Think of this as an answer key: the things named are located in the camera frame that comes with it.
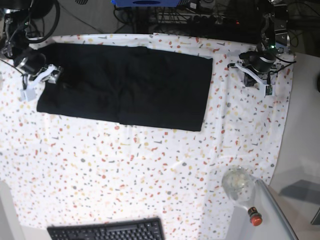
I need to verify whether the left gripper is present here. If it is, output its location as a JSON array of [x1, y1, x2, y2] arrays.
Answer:
[[227, 51, 284, 97]]

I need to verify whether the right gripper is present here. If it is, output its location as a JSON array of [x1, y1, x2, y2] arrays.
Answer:
[[13, 48, 64, 102]]

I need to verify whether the black t-shirt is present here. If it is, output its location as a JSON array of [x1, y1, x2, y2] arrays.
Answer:
[[37, 43, 213, 132]]

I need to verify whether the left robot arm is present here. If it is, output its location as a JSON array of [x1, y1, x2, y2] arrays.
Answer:
[[227, 0, 295, 97]]

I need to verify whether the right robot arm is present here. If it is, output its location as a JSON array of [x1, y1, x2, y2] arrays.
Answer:
[[0, 0, 63, 102]]

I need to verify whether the terrazzo pattern tablecloth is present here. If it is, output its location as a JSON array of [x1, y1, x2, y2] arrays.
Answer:
[[0, 33, 295, 240]]

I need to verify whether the clear glass bottle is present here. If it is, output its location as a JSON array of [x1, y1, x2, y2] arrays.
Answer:
[[221, 166, 256, 211]]

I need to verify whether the red bottle cap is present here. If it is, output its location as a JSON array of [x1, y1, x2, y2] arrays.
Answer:
[[247, 207, 263, 227]]

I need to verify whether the black computer keyboard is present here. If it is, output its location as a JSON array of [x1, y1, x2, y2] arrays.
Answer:
[[47, 218, 165, 240]]

